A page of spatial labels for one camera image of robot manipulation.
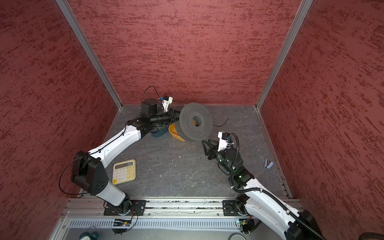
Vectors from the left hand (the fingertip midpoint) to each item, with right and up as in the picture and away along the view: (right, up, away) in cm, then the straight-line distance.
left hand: (185, 117), depth 77 cm
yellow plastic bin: (-11, -9, +24) cm, 28 cm away
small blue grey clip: (+50, -30, +11) cm, 59 cm away
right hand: (+10, -14, -2) cm, 17 cm away
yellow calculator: (-36, -31, +7) cm, 48 cm away
